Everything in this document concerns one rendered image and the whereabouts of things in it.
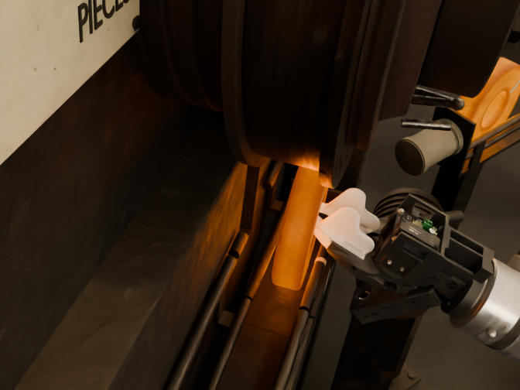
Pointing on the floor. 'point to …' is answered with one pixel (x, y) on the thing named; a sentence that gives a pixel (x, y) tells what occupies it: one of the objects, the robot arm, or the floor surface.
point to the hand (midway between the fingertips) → (306, 214)
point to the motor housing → (391, 351)
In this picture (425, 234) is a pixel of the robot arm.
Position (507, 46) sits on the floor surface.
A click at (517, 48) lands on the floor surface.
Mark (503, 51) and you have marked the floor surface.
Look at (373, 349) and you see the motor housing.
